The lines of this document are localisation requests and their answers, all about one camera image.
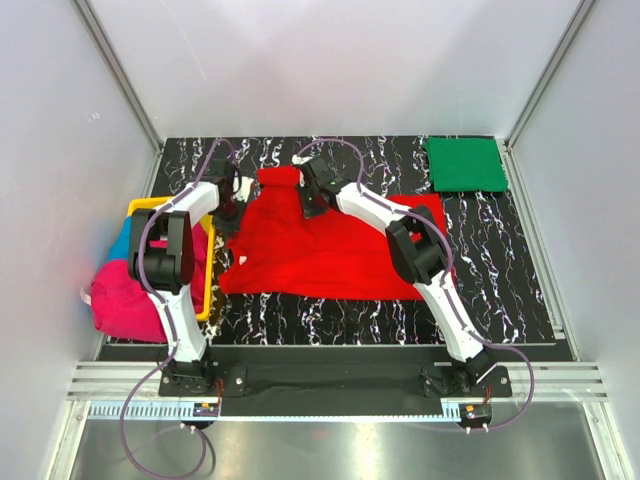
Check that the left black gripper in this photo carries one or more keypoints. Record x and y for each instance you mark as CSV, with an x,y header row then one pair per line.
x,y
230,227

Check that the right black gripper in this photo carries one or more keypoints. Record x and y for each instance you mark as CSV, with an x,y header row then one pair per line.
x,y
308,212

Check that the red t-shirt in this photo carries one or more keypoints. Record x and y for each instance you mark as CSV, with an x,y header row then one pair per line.
x,y
331,256

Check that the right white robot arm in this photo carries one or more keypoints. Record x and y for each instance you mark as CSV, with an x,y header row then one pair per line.
x,y
420,255

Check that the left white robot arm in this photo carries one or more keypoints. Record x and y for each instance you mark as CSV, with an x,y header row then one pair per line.
x,y
162,256

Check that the yellow plastic bin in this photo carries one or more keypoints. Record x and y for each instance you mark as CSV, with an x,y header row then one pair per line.
x,y
204,240

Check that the blue t-shirt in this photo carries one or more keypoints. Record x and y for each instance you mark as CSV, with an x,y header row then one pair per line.
x,y
120,249

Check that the magenta t-shirt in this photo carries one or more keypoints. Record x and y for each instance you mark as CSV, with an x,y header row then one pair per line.
x,y
121,308

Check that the folded green t-shirt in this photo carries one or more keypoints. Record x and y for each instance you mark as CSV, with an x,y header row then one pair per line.
x,y
465,164

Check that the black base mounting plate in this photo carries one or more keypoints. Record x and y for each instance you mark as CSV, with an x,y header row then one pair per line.
x,y
386,381

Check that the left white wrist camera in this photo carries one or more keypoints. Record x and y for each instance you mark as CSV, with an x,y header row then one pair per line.
x,y
246,186

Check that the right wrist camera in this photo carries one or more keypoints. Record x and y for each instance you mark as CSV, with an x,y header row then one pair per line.
x,y
303,163

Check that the front aluminium rail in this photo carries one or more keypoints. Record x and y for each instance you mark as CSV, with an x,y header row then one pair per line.
x,y
114,388

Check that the left aluminium frame post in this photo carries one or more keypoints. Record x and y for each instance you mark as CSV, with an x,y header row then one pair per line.
x,y
100,38

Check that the aluminium frame post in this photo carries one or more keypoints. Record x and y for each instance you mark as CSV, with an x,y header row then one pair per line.
x,y
100,38
562,48

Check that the right aluminium frame post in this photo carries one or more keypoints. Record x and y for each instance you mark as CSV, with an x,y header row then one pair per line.
x,y
562,48

